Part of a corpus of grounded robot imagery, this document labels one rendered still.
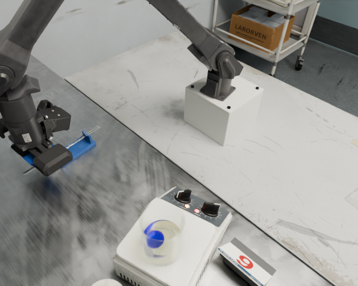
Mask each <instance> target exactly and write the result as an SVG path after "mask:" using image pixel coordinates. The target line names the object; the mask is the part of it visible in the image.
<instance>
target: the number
mask: <svg viewBox="0 0 358 286"><path fill-rule="evenodd" d="M221 249H222V250H223V251H224V252H225V253H226V254H227V255H229V256H230V257H231V258H232V259H233V260H234V261H236V262H237V263H238V264H240V265H241V266H242V267H243V268H244V269H245V270H247V271H248V272H249V273H250V274H251V275H252V276H254V277H255V278H256V279H257V280H258V281H259V282H261V283H262V284H263V283H264V282H265V281H266V280H267V279H268V277H270V276H269V275H268V274H267V273H266V272H264V271H263V270H262V269H261V268H260V267H258V266H257V265H256V264H254V262H252V261H251V260H250V259H248V258H247V257H246V256H245V255H244V254H242V253H241V252H240V251H239V250H238V249H236V248H235V247H234V246H233V245H232V244H228V245H226V246H225V247H223V248H221Z"/></svg>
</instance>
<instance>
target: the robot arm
mask: <svg viewBox="0 0 358 286"><path fill-rule="evenodd" d="M146 1H148V2H149V4H151V5H152V6H153V7H154V8H156V9H157V10H158V11H159V12H160V13H161V14H162V15H163V16H165V17H166V19H167V20H169V21H170V22H171V23H172V24H173V26H175V27H176V28H177V29H178V30H180V31H181V32H182V33H183V34H184V35H185V36H186V37H187V39H189V40H190V42H191V45H189V46H188V47H187V49H188V50H189V51H190V52H191V53H192V54H193V55H194V56H195V57H196V58H197V59H198V61H200V62H201V63H203V64H204V66H205V67H207V68H208V72H207V80H206V85H204V87H202V88H201V89H200V92H201V93H203V94H206V95H208V96H210V97H212V98H215V99H217V100H220V101H221V102H223V101H224V100H225V99H227V98H228V97H229V96H230V95H231V94H232V93H233V92H234V91H235V90H236V87H233V86H231V82H232V79H234V77H235V76H239V75H240V73H241V72H242V70H243V68H244V67H243V65H242V64H241V63H240V62H239V61H238V60H237V59H236V58H235V57H234V55H235V51H234V49H233V48H232V47H231V46H230V45H228V44H227V43H226V42H225V41H224V40H223V39H221V38H220V37H219V36H218V35H217V34H215V33H214V32H213V31H211V30H209V29H208V28H206V27H204V26H203V25H202V24H201V23H200V22H199V21H198V20H197V19H196V18H195V17H194V16H192V14H191V13H190V12H189V11H188V9H187V8H185V7H184V6H183V5H182V4H181V3H180V2H179V1H178V0H146ZM63 2H64V0H24V1H23V2H22V4H21V5H20V7H19V8H18V10H17V11H16V13H15V15H14V16H13V18H12V19H11V20H10V22H9V24H8V25H7V26H6V27H5V28H4V29H2V30H0V113H1V115H2V118H1V119H0V137H1V138H5V135H4V133H6V132H8V131H9V132H10V135H9V136H8V137H9V139H10V141H12V142H13V143H14V144H12V145H11V148H12V149H13V150H14V151H15V152H17V153H18V154H19V155H20V156H21V157H23V159H24V160H25V161H27V162H28V163H29V164H30V165H32V166H33V167H35V168H37V169H38V170H39V171H40V172H41V173H42V174H43V175H45V176H50V175H51V174H53V173H54V172H55V171H57V170H58V169H60V168H62V167H63V166H65V165H66V164H67V163H69V162H70V161H72V160H73V156H72V152H70V151H69V150H68V149H67V148H65V147H64V146H62V145H61V144H56V145H53V143H52V142H51V141H50V140H49V139H52V137H53V133H52V132H59V131H64V130H65V131H67V130H69V127H70V119H71V114H69V113H67V112H66V111H65V110H63V109H62V108H60V107H57V106H53V105H52V103H51V102H50V101H48V100H41V101H40V103H39V105H38V107H37V110H36V107H35V104H34V101H33V99H32V96H31V94H33V93H36V92H40V90H41V89H40V85H39V81H38V79H36V78H33V77H30V76H28V75H27V74H25V75H24V73H25V71H26V69H27V66H28V62H29V59H30V55H31V51H32V49H33V47H34V44H35V43H36V42H37V40H38V38H39V37H40V35H41V34H42V33H43V31H44V30H45V28H46V26H47V25H48V24H49V22H50V21H51V19H52V18H53V16H54V15H55V13H56V12H57V10H58V9H59V8H60V6H61V5H62V3H63Z"/></svg>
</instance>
